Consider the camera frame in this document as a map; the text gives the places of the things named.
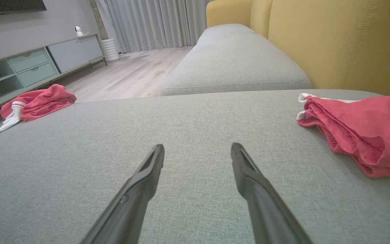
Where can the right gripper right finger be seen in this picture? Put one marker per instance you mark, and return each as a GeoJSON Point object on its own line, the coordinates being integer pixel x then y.
{"type": "Point", "coordinates": [262, 206]}

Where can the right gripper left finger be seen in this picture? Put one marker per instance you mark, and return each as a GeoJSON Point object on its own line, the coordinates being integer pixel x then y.
{"type": "Point", "coordinates": [137, 203]}

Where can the red shorts with white trim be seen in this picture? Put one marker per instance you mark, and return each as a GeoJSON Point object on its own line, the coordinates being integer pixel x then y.
{"type": "Point", "coordinates": [367, 128]}

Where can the red shirt with white collar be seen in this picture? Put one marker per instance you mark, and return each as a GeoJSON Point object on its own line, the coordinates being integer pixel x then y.
{"type": "Point", "coordinates": [42, 101]}

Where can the large grey sofa seat cushion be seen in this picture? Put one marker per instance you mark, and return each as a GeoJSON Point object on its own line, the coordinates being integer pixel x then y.
{"type": "Point", "coordinates": [198, 118]}

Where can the white ribbed bin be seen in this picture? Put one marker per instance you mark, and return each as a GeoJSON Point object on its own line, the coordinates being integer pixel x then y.
{"type": "Point", "coordinates": [110, 50]}

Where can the grey and green TV cabinet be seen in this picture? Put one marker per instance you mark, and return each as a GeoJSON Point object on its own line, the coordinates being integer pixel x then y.
{"type": "Point", "coordinates": [73, 51]}

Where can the grey pleated curtain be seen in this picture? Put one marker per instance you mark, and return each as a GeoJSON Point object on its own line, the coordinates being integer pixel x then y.
{"type": "Point", "coordinates": [154, 23]}

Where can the small white security camera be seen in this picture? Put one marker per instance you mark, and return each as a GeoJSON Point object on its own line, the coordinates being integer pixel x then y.
{"type": "Point", "coordinates": [78, 30]}

